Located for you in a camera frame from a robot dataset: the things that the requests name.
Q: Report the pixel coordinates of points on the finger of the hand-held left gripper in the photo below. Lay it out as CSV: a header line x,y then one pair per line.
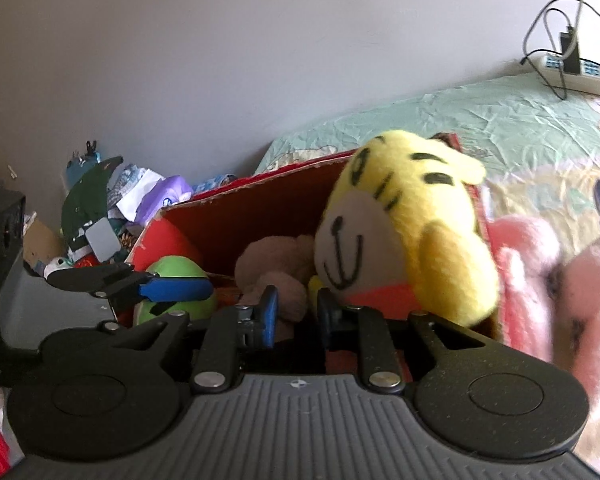
x,y
175,288

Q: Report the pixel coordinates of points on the white blue printed packet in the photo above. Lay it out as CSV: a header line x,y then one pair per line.
x,y
132,185

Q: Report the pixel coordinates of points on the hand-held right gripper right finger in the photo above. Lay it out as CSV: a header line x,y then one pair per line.
x,y
330,322

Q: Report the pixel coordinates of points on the red cardboard box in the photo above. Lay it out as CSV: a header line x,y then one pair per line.
x,y
240,220

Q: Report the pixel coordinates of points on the dark green plush toy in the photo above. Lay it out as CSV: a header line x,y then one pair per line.
x,y
87,195

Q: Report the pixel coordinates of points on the small fluffy white bunny plush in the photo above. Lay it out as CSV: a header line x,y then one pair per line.
x,y
275,270

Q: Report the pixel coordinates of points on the brown cardboard box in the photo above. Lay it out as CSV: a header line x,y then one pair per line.
x,y
42,242

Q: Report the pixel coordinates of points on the yellow tiger plush toy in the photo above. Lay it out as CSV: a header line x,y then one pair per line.
x,y
405,200

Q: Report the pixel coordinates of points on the purple tissue pack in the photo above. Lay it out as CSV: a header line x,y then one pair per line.
x,y
162,197

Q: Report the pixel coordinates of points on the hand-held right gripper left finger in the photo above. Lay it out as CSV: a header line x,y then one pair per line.
x,y
267,320

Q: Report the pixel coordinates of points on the black charger adapter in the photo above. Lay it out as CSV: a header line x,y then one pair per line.
x,y
570,57

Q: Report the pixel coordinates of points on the small white toy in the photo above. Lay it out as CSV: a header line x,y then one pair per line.
x,y
57,266

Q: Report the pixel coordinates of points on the grey card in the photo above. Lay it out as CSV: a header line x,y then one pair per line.
x,y
102,240

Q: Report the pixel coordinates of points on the black binder clip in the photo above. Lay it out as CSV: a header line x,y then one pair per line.
x,y
91,146

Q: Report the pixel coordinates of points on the white power strip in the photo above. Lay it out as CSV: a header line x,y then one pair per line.
x,y
597,80

